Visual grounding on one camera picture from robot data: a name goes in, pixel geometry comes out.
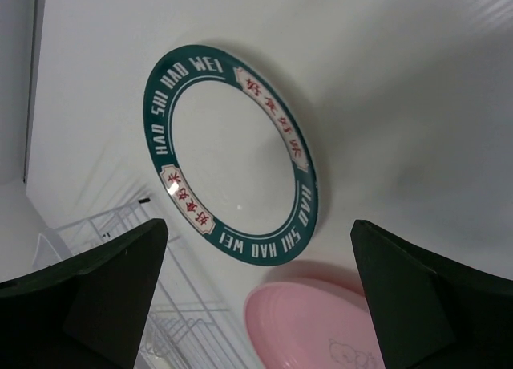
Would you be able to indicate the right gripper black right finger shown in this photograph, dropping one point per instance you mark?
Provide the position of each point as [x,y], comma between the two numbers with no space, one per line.
[429,311]

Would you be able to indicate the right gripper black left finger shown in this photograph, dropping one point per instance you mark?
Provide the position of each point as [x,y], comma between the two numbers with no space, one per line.
[88,311]

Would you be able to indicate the pink plastic plate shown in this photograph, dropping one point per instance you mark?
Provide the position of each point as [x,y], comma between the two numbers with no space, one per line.
[309,323]

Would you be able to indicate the green rimmed white plate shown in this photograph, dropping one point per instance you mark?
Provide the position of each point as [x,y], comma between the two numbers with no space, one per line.
[231,155]

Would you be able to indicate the white wire dish rack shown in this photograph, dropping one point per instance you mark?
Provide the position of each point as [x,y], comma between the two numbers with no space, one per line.
[189,324]

